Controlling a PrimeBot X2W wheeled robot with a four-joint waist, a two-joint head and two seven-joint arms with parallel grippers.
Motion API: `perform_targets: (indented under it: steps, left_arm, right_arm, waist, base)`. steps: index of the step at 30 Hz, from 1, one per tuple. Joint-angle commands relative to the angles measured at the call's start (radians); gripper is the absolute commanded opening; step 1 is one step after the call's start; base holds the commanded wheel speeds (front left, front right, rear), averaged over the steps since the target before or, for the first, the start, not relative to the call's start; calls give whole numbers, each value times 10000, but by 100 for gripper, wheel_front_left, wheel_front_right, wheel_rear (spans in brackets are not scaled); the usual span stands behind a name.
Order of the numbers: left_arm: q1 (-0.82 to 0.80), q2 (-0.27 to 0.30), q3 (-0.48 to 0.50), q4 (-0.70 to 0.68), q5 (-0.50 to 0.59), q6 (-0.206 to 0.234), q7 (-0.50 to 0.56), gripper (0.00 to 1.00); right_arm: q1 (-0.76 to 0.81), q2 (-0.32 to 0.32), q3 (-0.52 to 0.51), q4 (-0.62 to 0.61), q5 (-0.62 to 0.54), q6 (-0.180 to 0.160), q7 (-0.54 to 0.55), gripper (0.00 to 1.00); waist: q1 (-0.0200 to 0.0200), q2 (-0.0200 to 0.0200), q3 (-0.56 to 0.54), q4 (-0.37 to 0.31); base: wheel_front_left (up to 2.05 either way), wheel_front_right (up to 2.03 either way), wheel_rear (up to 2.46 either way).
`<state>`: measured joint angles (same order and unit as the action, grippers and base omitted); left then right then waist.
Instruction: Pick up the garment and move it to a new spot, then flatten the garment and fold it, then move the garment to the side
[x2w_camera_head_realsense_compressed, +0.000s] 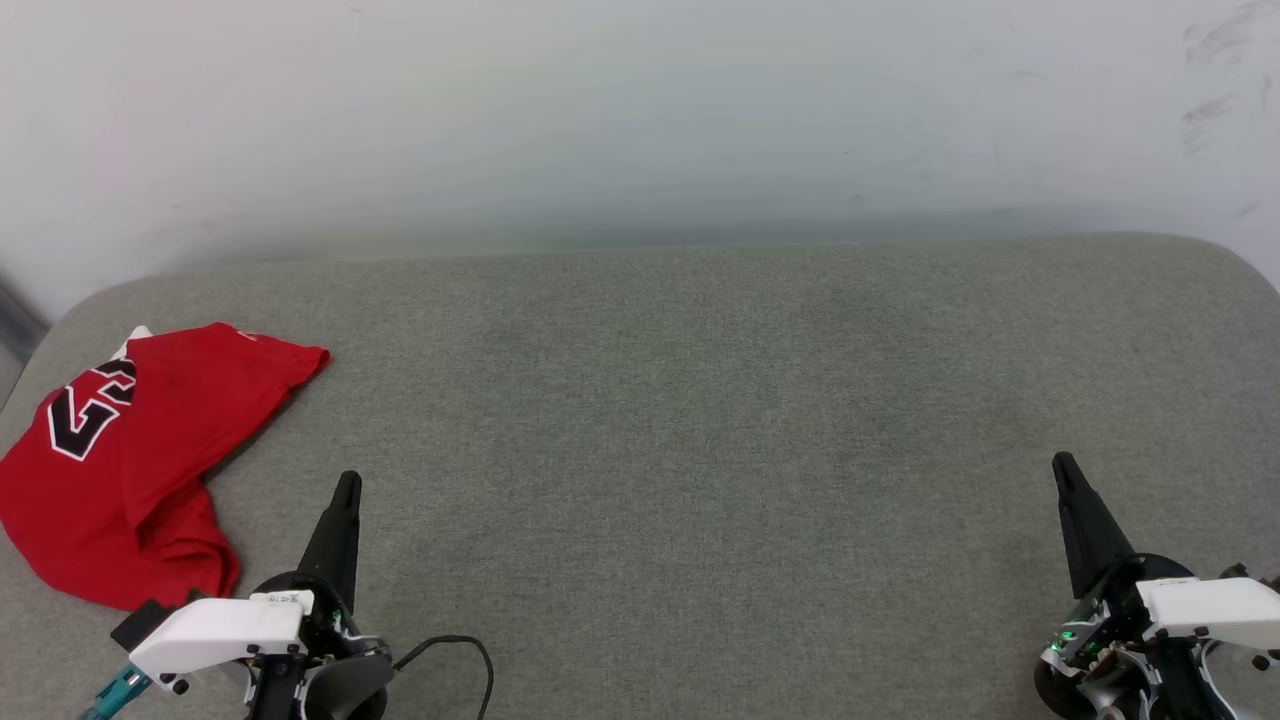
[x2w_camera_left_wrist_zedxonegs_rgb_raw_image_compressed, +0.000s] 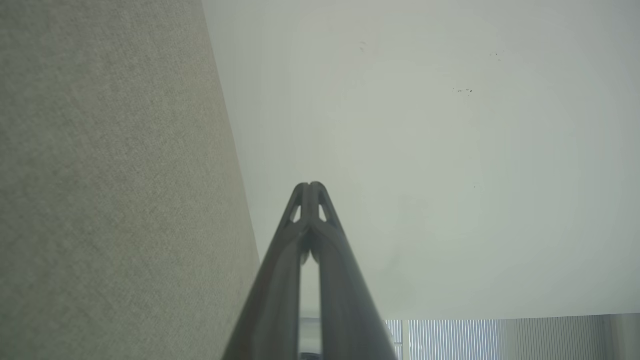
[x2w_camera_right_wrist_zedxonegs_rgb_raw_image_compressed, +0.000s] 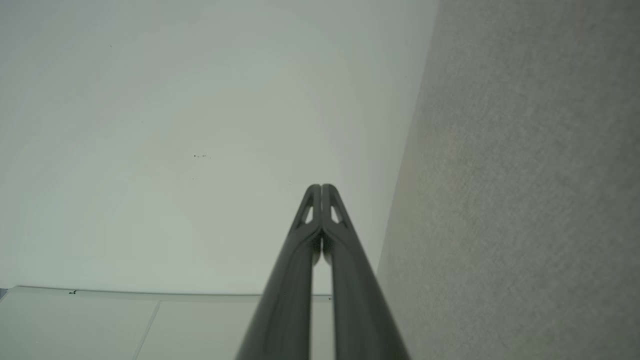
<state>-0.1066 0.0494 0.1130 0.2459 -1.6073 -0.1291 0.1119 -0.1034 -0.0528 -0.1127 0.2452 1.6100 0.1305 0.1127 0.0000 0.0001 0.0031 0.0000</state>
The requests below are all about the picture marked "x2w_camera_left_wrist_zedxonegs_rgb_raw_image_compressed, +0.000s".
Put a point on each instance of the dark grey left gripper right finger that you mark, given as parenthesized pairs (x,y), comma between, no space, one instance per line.
(345,310)

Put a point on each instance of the white vertical window blinds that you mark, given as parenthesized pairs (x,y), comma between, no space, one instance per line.
(450,340)

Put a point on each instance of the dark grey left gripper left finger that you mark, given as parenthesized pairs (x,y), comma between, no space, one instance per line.
(272,300)

